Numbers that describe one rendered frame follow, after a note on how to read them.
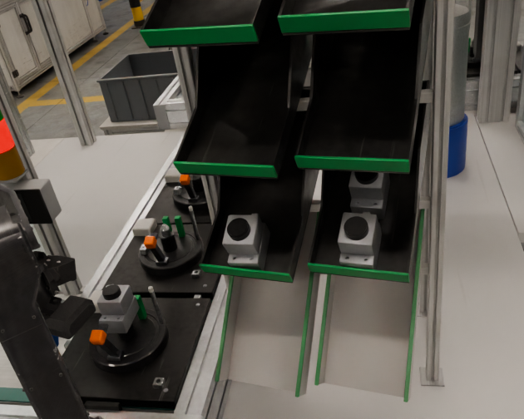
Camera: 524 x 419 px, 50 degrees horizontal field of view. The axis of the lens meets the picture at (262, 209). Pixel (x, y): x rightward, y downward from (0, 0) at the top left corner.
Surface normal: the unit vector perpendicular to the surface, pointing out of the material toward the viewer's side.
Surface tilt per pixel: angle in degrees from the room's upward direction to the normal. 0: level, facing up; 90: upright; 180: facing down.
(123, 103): 90
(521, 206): 0
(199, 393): 0
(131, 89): 90
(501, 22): 90
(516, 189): 0
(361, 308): 45
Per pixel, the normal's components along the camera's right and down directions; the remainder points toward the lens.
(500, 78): -0.16, 0.55
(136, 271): -0.14, -0.84
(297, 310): -0.33, -0.21
